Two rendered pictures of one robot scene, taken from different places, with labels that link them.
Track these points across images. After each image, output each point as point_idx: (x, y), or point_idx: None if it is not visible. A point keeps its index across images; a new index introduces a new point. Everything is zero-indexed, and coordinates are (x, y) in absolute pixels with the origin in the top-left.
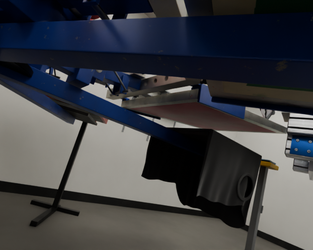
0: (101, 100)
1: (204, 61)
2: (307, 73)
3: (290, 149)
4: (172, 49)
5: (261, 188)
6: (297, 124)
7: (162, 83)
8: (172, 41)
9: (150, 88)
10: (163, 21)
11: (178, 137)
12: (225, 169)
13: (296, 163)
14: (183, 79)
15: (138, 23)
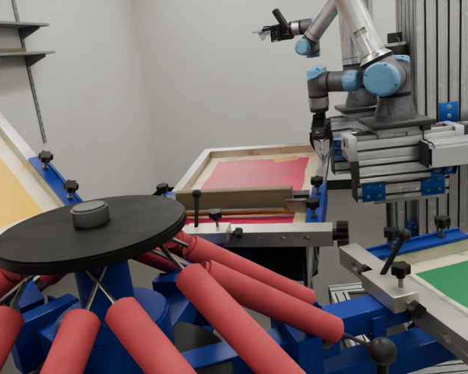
0: None
1: None
2: None
3: (363, 197)
4: (447, 358)
5: None
6: (368, 173)
7: (275, 244)
8: (446, 354)
9: (249, 246)
10: (437, 343)
11: (250, 247)
12: (310, 251)
13: (338, 167)
14: (316, 245)
15: (421, 349)
